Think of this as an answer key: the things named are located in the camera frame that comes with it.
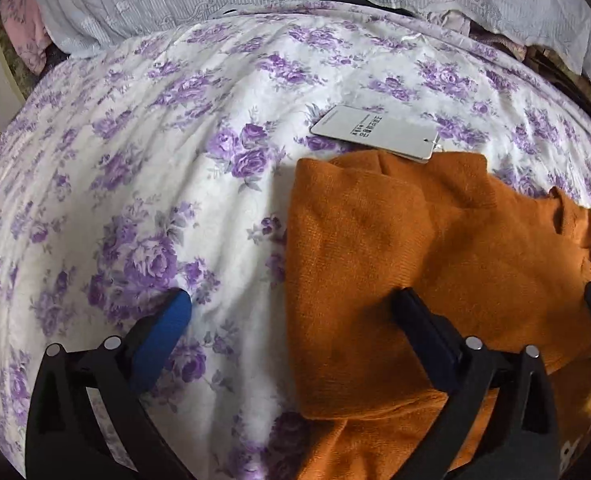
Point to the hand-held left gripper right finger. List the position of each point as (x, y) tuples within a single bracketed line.
[(428, 332)]

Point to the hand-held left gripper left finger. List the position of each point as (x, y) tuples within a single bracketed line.
[(171, 317)]

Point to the orange knit sweater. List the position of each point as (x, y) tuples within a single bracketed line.
[(375, 240)]

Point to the dark clothes pile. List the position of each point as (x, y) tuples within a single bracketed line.
[(550, 60)]

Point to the purple floral white blanket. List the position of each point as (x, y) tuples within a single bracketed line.
[(150, 160)]

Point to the white paper clothing tag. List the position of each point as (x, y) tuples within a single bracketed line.
[(370, 130)]

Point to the dark green patterned board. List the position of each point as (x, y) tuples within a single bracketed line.
[(13, 60)]

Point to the pink floral pillow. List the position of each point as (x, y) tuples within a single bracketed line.
[(23, 25)]

